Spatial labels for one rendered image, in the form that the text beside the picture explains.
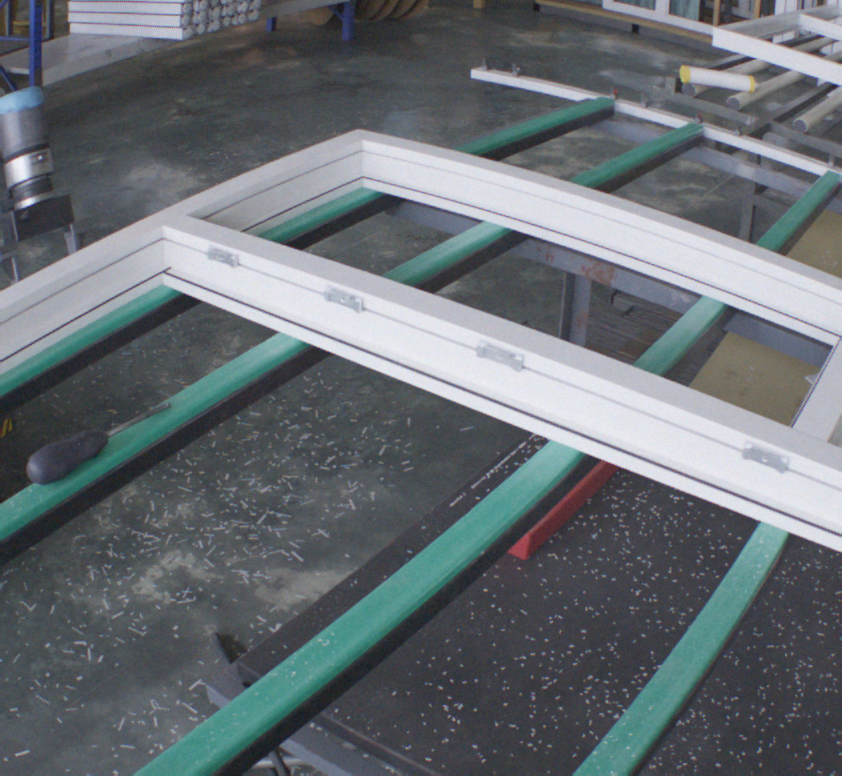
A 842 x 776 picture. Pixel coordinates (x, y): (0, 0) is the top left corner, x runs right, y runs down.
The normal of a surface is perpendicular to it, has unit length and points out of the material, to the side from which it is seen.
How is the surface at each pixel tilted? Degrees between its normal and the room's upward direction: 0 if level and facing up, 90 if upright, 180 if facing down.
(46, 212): 67
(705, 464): 90
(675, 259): 90
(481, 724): 0
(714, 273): 90
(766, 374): 0
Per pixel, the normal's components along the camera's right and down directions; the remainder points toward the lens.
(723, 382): 0.04, -0.86
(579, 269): -0.58, 0.40
